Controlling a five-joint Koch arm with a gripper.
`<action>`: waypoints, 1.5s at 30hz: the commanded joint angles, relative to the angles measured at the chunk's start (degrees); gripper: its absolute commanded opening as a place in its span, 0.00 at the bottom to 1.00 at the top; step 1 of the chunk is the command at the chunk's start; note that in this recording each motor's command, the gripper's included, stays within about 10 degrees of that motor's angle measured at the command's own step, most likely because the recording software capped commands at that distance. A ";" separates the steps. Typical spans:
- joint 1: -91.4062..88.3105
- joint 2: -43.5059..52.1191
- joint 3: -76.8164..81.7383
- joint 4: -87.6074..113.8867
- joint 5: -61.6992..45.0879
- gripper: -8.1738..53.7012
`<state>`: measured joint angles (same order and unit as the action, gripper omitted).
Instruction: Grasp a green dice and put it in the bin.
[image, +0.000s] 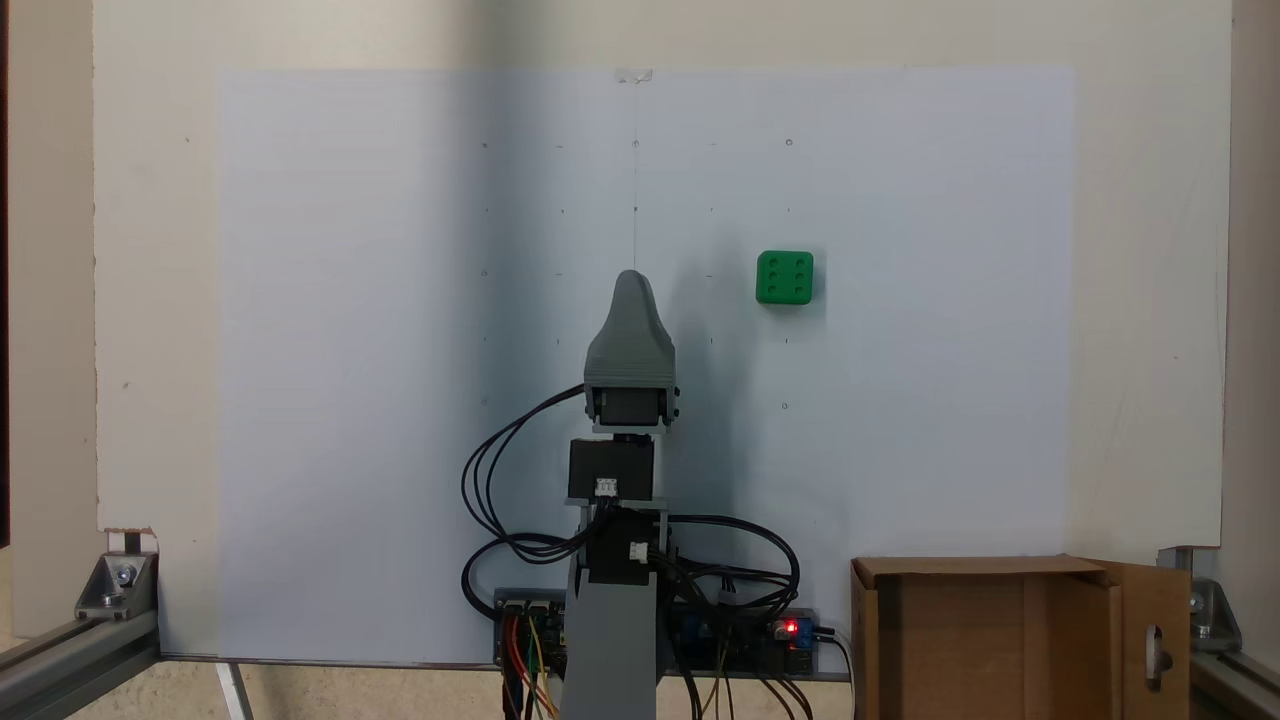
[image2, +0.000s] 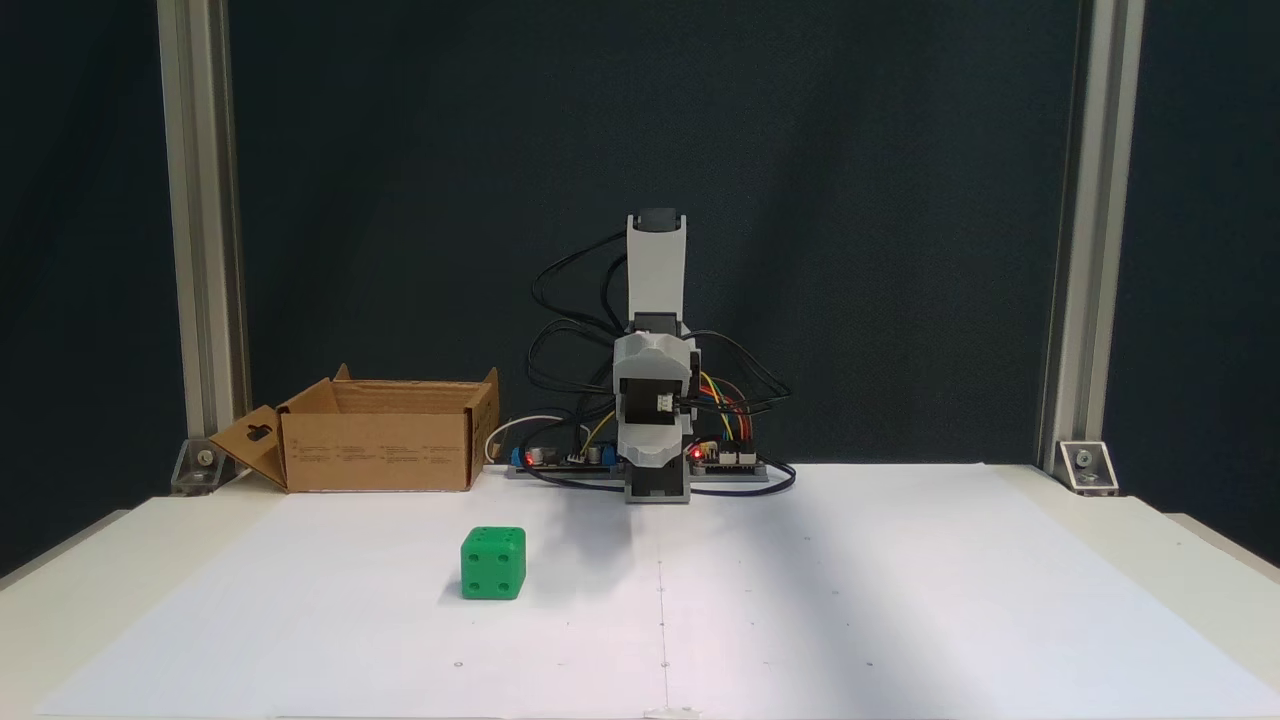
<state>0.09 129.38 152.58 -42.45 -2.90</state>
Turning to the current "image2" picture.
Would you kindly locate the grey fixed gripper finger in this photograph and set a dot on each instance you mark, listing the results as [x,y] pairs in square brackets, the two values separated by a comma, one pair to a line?
[652,447]

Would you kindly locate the green die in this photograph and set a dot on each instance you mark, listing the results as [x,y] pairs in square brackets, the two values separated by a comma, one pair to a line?
[492,572]

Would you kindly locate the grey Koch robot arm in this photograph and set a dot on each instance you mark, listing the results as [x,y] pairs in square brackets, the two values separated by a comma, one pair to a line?
[657,270]

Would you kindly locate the blue power converter board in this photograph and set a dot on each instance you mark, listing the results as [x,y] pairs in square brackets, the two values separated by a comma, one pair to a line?
[560,460]

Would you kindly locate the brown cardboard box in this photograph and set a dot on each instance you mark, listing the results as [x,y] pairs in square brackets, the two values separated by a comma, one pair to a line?
[375,450]

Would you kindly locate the metal corner bracket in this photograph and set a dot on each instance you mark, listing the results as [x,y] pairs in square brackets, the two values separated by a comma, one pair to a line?
[203,465]
[1088,466]

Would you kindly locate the aluminium frame post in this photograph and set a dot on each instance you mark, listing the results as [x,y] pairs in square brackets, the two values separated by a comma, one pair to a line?
[200,220]
[1095,220]

